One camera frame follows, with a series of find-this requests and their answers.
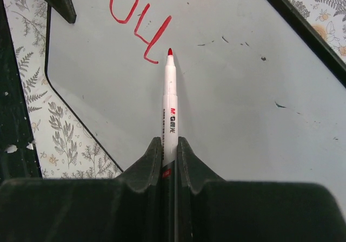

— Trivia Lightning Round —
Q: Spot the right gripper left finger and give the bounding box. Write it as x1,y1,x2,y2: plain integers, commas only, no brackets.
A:
1,137,162,241

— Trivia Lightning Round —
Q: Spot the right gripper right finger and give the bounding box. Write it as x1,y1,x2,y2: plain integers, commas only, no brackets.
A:
177,137,345,241

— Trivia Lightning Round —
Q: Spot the red white marker pen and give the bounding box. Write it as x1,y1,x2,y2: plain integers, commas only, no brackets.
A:
161,48,178,241

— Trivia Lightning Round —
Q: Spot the white whiteboard black frame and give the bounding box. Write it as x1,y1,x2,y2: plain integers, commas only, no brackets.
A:
48,0,345,197

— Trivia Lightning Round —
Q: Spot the floral table mat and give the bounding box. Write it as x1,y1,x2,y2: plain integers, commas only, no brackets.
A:
3,0,345,182

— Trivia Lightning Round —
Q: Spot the black base bar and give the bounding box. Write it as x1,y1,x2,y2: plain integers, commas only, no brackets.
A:
1,0,42,182

